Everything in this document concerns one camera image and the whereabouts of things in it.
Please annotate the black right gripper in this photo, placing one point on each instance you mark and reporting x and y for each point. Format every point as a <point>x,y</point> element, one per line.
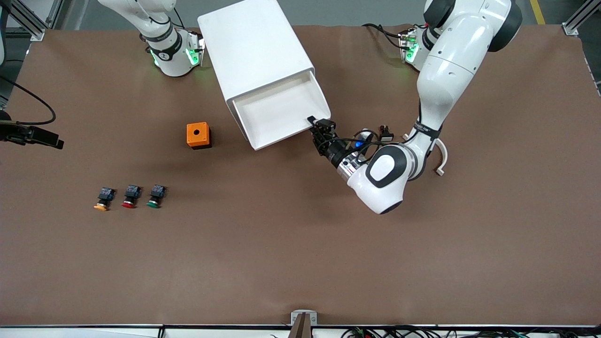
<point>18,134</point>

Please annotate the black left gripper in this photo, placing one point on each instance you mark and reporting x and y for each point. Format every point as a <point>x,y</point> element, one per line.
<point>334,150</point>

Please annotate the yellow mushroom push button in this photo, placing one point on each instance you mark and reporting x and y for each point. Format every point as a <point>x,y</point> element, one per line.
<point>105,193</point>

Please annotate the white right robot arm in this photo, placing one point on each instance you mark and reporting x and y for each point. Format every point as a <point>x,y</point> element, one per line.
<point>164,56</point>

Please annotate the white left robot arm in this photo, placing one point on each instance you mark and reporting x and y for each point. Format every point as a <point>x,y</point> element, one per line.
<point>446,75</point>

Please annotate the red mushroom push button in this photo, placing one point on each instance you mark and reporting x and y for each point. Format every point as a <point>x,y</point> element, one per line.
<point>133,191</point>

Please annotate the green mushroom push button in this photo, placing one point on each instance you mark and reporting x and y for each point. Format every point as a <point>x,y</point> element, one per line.
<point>157,191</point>

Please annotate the brown table cover mat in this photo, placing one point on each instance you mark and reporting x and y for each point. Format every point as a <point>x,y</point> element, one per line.
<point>300,244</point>

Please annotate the small black switch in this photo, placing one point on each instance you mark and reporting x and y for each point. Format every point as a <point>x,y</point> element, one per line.
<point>386,136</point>

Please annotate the aluminium frame profile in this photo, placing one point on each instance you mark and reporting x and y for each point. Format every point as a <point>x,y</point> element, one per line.
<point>35,30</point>
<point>570,28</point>

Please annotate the orange button enclosure box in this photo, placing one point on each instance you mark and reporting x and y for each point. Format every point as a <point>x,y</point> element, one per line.
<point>191,136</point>

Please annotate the white curved plastic bracket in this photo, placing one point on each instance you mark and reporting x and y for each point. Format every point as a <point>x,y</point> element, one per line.
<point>443,159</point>

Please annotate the grey metal bracket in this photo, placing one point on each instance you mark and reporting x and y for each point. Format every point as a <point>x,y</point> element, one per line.
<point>296,317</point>

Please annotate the white table edge rail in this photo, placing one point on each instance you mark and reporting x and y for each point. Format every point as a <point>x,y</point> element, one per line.
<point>94,332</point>

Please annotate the brown post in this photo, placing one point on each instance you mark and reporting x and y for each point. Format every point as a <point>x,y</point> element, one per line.
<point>300,328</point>

